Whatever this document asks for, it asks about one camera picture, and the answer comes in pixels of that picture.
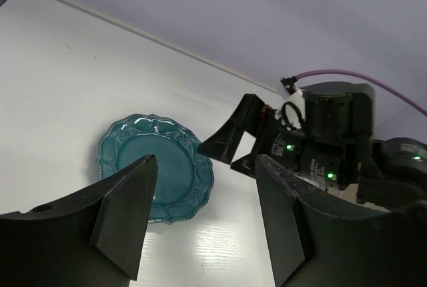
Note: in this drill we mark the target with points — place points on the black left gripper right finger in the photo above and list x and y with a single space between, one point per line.
317 239

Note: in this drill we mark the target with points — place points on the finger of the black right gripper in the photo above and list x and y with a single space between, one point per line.
247 117
245 165

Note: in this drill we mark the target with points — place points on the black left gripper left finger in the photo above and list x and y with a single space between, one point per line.
92 237

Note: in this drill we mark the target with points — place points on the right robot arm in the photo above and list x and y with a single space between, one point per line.
391 173

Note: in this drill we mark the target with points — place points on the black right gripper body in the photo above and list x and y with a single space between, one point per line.
324 151

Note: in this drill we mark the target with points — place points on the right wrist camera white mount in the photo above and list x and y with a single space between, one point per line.
291 114

